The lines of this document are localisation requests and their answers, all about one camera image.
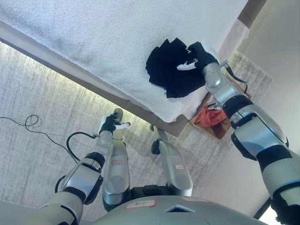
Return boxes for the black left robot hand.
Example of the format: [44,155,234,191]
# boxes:
[99,112,131,133]

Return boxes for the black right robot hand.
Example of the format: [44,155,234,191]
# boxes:
[177,41,220,71]

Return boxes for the black garment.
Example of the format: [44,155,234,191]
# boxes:
[145,37,207,99]

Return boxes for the brown woven laundry basket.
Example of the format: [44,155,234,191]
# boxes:
[188,90,254,142]

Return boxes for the white mattress sheet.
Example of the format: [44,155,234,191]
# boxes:
[217,18,250,55]

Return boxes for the silver robot left leg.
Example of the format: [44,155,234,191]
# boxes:
[101,127,131,208]

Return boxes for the silver robot leg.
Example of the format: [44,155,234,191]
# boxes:
[155,128,194,197]
[101,127,131,208]

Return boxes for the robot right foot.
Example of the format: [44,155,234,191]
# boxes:
[151,139,161,156]

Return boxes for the orange garment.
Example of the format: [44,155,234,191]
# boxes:
[195,105,229,128]

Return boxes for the grey patterned rug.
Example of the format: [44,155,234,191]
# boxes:
[0,42,274,222]

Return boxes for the silver robot right leg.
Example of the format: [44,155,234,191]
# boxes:
[155,128,194,197]

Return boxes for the white textured blanket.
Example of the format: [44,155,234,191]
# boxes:
[0,0,249,124]

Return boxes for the silver robot torso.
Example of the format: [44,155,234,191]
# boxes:
[89,184,278,225]

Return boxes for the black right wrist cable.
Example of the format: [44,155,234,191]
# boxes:
[219,60,249,95]

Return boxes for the thick black left wrist cable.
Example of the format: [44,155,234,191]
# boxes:
[66,131,99,163]

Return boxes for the thin grey floor cable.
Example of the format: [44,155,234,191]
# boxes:
[0,114,81,163]

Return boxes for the brown upholstered bed frame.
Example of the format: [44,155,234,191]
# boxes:
[0,0,268,138]

